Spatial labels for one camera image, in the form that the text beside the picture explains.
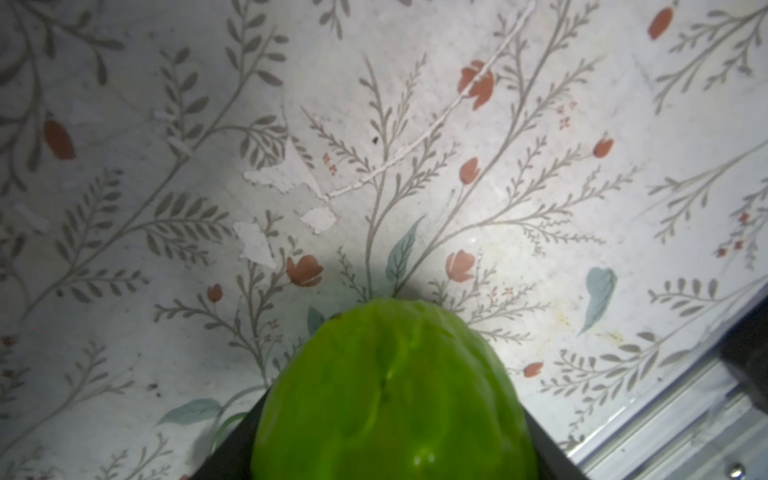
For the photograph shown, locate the aluminium front rail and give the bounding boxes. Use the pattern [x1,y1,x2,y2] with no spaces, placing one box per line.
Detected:
[559,285,767,479]

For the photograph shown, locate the green custard apple fake fruit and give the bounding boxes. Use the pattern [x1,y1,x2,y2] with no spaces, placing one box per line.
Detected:
[250,298,539,479]

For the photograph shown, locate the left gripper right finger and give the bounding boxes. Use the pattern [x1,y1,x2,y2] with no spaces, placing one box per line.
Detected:
[523,409,588,480]

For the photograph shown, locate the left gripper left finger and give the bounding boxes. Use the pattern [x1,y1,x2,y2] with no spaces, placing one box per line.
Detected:
[190,390,269,480]

